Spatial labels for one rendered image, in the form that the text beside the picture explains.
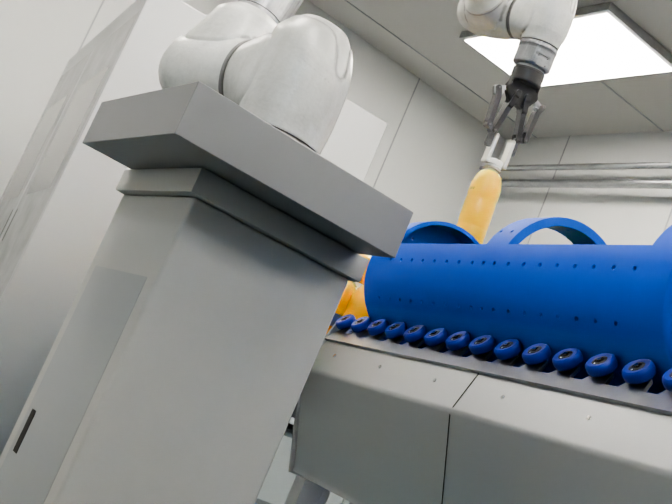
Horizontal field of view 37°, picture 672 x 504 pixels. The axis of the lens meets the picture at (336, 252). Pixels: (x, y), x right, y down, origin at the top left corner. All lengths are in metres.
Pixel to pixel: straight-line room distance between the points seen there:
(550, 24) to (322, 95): 0.84
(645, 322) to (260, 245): 0.55
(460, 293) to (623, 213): 5.06
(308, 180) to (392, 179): 5.96
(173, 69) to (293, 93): 0.29
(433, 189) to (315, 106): 5.99
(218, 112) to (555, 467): 0.66
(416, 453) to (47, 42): 4.92
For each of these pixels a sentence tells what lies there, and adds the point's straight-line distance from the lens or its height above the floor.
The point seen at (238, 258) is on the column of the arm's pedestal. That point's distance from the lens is 1.46.
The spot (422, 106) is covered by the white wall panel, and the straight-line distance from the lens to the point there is 7.53.
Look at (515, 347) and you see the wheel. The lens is 1.62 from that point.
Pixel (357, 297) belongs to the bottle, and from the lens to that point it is 2.27.
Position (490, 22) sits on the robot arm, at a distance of 2.40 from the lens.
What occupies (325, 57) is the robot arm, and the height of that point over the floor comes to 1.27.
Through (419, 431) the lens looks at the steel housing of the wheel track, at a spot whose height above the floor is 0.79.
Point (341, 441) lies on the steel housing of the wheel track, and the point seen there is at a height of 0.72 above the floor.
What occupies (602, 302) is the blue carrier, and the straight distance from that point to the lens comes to 1.46.
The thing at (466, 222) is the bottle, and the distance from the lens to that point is 2.24.
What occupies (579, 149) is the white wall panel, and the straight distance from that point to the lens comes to 7.37.
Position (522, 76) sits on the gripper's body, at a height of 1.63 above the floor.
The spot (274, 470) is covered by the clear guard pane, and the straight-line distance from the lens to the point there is 3.05.
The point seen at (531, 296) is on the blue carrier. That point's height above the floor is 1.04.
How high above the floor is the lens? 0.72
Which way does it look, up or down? 10 degrees up
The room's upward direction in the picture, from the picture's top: 23 degrees clockwise
